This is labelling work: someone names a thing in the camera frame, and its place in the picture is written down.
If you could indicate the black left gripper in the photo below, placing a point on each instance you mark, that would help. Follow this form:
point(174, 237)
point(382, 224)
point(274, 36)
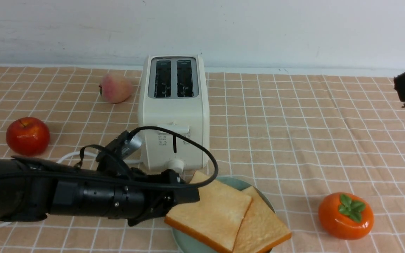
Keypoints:
point(154, 198)

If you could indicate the toast slice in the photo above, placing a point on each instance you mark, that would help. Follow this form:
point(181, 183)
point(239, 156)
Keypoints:
point(261, 229)
point(214, 220)

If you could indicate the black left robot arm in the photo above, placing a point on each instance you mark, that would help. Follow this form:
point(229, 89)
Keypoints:
point(32, 188)

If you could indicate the white two-slot toaster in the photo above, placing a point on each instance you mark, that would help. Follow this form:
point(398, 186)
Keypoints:
point(174, 96)

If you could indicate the green plate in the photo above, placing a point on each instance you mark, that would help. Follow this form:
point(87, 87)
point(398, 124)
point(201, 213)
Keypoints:
point(188, 244)

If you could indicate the checkered orange tablecloth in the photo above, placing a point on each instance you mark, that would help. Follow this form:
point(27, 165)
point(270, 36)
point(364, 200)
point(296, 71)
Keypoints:
point(296, 138)

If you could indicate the pink peach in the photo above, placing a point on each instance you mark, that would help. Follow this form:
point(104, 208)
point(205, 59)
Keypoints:
point(115, 88)

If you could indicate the red apple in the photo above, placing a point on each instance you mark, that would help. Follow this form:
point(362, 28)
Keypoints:
point(28, 136)

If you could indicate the orange persimmon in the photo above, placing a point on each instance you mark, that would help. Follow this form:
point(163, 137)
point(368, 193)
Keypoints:
point(345, 216)

